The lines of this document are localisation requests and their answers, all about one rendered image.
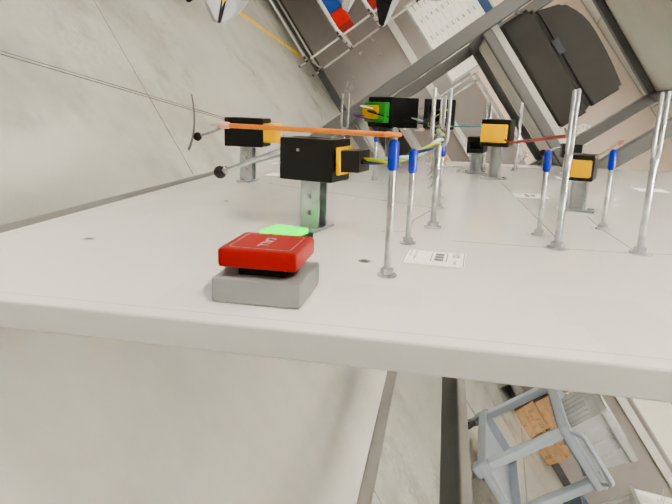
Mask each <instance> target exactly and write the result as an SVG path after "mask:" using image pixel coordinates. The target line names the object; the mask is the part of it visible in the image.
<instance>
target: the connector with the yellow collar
mask: <svg viewBox="0 0 672 504"><path fill-rule="evenodd" d="M364 157H367V158H370V149H349V150H342V151H341V172H348V173H360V172H364V171H368V170H369V165H368V164H365V161H366V160H365V159H364Z"/></svg>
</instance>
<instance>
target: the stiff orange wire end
mask: <svg viewBox="0 0 672 504"><path fill-rule="evenodd" d="M209 125H210V126H217V127H218V128H222V129H229V128H240V129H256V130H273V131H289V132H306V133H322V134H339V135H356V136H372V137H401V136H402V133H400V132H397V133H393V132H389V131H387V132H382V131H364V130H346V129H328V128H310V127H292V126H274V125H256V124H238V123H229V122H221V121H220V122H218V123H217V124H216V123H210V124H209Z"/></svg>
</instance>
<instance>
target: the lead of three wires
mask: <svg viewBox="0 0 672 504"><path fill-rule="evenodd" d="M441 140H442V139H441V138H438V139H436V140H434V141H433V142H432V143H431V144H429V145H427V146H425V147H423V148H421V149H420V150H417V151H418V157H420V156H422V155H424V154H425V153H427V152H428V151H432V150H433V149H435V148H436V146H437V145H440V144H441V142H440V141H441ZM364 159H365V160H366V161H365V164H368V165H380V164H386V163H387V162H388V157H380V158H367V157H364ZM407 160H409V153H406V154H403V155H401V156H399V163H400V162H404V161H407Z"/></svg>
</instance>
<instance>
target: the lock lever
mask: <svg viewBox="0 0 672 504"><path fill-rule="evenodd" d="M279 153H280V148H278V149H276V150H273V151H270V152H268V153H265V154H262V155H260V156H257V157H254V158H251V159H249V160H246V161H243V162H240V163H237V164H235V165H232V166H229V167H228V166H224V167H223V169H222V171H223V173H224V174H228V173H229V171H232V170H235V169H238V168H241V167H243V166H246V165H249V164H252V163H255V162H258V161H260V160H263V159H266V158H269V157H271V156H274V155H277V154H279Z"/></svg>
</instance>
